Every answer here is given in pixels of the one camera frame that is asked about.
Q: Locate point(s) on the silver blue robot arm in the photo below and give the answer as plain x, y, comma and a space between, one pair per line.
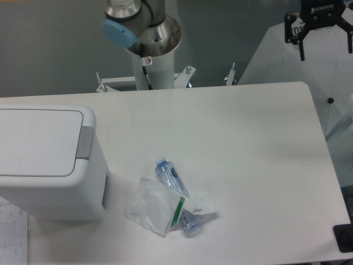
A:
126, 21

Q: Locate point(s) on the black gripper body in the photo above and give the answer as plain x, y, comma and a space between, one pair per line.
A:
320, 14

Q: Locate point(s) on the clear plastic water bottle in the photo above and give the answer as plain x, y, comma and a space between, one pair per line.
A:
168, 175

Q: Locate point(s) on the crumpled clear plastic wrapper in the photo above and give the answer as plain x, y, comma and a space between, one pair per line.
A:
201, 203

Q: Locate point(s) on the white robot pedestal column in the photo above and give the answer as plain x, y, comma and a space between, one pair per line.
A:
160, 68

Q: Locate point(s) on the clear bag green strip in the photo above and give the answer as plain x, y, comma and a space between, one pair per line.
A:
155, 206

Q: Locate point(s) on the white trash can body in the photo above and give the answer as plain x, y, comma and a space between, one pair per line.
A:
78, 196

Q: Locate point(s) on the white umbrella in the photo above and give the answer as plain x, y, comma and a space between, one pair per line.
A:
327, 69

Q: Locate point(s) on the black device at edge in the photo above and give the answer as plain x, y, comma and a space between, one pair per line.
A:
343, 236

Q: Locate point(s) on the printed paper sheet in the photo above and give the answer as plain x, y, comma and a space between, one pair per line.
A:
14, 234

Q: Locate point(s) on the crushed blue plastic bottle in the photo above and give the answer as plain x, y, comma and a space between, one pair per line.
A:
190, 224

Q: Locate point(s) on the white metal base frame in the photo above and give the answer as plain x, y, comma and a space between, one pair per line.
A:
181, 80

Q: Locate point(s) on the white trash can lid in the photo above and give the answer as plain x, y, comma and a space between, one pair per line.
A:
39, 143

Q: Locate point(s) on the grey lid push button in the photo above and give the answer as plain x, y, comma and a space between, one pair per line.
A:
85, 142

